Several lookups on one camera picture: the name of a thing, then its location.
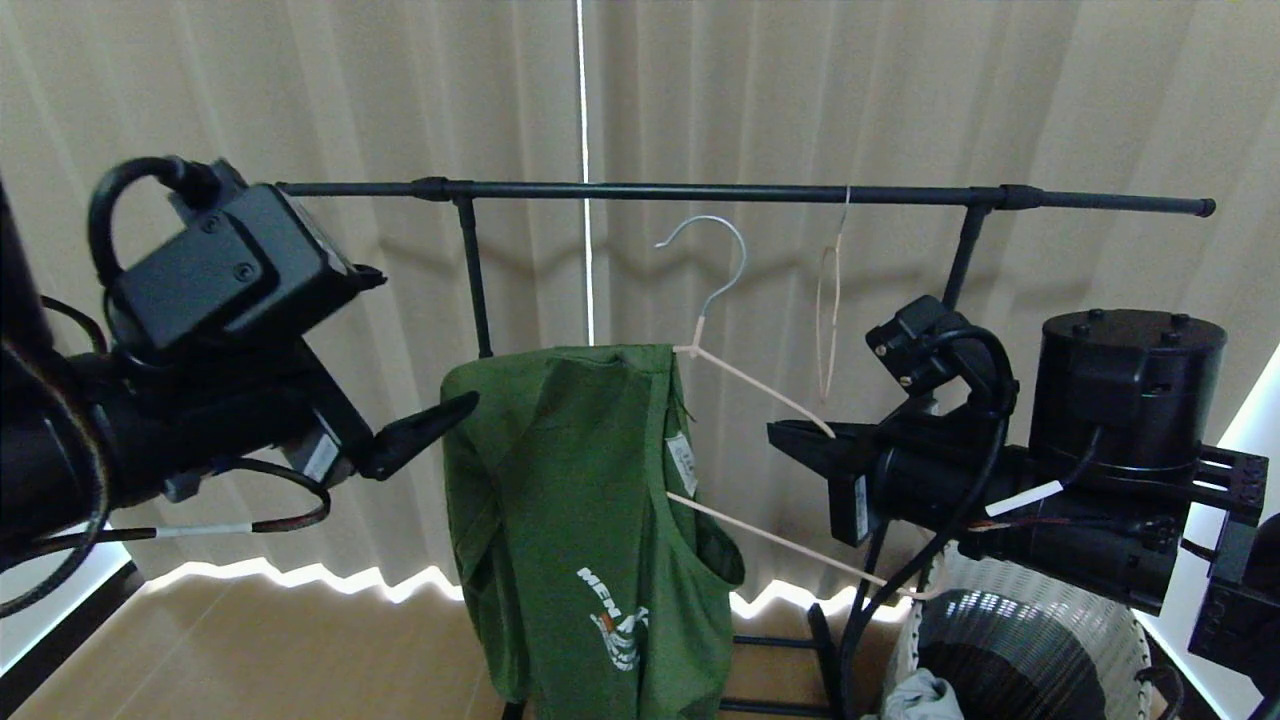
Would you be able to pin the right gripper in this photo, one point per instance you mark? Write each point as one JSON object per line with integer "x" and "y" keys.
{"x": 950, "y": 490}

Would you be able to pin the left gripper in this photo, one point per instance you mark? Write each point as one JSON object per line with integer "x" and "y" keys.
{"x": 230, "y": 420}

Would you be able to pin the green printed shirt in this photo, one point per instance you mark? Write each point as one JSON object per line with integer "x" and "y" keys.
{"x": 560, "y": 500}

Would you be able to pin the pale grey shorts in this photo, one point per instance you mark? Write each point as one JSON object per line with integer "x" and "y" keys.
{"x": 925, "y": 700}

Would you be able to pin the pink clothes hanger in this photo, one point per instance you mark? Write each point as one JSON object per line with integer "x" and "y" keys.
{"x": 760, "y": 391}
{"x": 819, "y": 310}

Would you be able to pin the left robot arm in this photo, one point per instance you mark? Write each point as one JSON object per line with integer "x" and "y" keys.
{"x": 40, "y": 450}

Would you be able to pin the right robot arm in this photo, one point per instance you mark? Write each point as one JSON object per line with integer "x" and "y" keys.
{"x": 1130, "y": 400}

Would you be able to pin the white laundry basket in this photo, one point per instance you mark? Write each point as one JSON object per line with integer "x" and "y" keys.
{"x": 1125, "y": 650}

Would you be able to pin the black clothes rack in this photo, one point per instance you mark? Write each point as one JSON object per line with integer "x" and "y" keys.
{"x": 700, "y": 192}

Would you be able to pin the beige curtain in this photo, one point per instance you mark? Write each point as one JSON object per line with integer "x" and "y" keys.
{"x": 900, "y": 100}

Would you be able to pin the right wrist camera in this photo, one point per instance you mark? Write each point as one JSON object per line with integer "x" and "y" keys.
{"x": 915, "y": 345}

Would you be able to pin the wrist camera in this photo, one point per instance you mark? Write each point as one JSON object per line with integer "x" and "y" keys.
{"x": 220, "y": 265}
{"x": 915, "y": 345}

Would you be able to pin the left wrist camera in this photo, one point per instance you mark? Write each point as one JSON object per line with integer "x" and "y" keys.
{"x": 220, "y": 265}

